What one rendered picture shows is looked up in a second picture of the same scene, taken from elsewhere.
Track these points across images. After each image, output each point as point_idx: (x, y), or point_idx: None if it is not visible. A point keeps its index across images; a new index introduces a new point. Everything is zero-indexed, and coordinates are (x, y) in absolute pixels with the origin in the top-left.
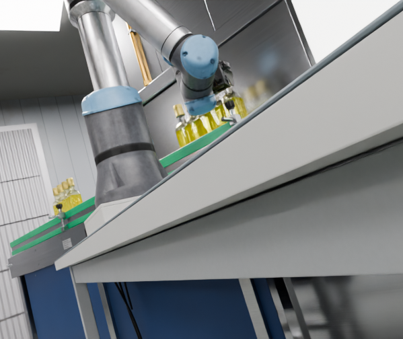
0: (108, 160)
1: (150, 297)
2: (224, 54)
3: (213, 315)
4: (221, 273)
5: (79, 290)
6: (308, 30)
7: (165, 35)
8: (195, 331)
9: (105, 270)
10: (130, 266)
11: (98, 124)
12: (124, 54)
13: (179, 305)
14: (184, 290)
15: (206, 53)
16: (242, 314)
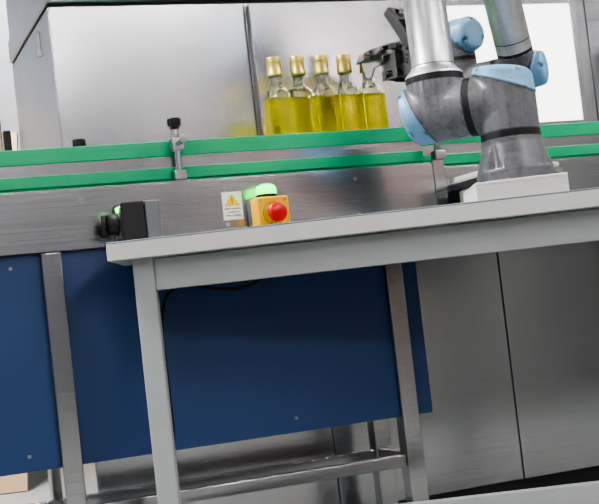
0: (534, 135)
1: (200, 353)
2: (325, 16)
3: (331, 375)
4: None
5: (158, 305)
6: None
7: (525, 36)
8: (289, 404)
9: (445, 244)
10: (550, 232)
11: (529, 99)
12: None
13: (267, 363)
14: (285, 340)
15: (547, 72)
16: (379, 371)
